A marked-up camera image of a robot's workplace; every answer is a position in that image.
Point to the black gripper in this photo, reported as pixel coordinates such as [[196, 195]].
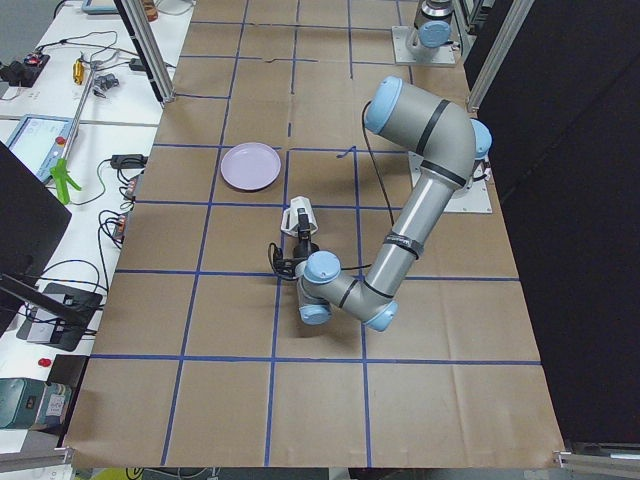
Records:
[[303, 246]]

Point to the white faceted mug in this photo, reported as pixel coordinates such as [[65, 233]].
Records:
[[289, 220]]

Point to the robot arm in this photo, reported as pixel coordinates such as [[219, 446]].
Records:
[[431, 27], [450, 143]]

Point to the lavender round plate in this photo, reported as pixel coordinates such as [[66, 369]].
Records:
[[250, 166]]

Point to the black power adapter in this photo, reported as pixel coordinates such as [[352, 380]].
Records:
[[128, 161]]

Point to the long grabber stick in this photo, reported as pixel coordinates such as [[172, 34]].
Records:
[[59, 172]]

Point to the black monitor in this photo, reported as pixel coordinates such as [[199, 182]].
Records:
[[33, 221]]

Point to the blue teach pendant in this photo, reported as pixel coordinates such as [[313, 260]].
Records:
[[38, 141]]

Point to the yellow tool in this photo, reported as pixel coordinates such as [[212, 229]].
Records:
[[78, 72]]

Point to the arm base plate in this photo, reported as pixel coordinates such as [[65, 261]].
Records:
[[472, 198], [409, 50]]

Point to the aluminium frame post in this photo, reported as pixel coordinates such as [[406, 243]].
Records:
[[139, 30]]

